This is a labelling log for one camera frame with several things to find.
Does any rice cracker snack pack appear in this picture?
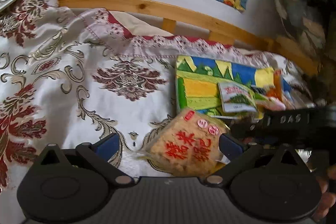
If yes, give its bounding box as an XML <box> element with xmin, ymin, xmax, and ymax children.
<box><xmin>140</xmin><ymin>107</ymin><xmax>229</xmax><ymax>177</ymax></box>

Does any green seaweed snack bag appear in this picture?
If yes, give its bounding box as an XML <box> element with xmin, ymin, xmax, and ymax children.
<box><xmin>218</xmin><ymin>82</ymin><xmax>257</xmax><ymax>113</ymax></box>

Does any orange chips clear bag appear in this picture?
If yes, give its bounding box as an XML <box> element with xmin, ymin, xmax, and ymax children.
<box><xmin>258</xmin><ymin>69</ymin><xmax>286</xmax><ymax>111</ymax></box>

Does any person right hand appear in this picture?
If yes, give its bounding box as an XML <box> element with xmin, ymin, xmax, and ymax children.
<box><xmin>313</xmin><ymin>165</ymin><xmax>335</xmax><ymax>222</ymax></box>

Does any grey tray with dinosaur drawing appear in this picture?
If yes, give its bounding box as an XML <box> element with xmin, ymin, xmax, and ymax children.
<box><xmin>174</xmin><ymin>54</ymin><xmax>316</xmax><ymax>119</ymax></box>

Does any floral satin cloth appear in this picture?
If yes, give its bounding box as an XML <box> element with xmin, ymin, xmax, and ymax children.
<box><xmin>0</xmin><ymin>0</ymin><xmax>316</xmax><ymax>224</ymax></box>

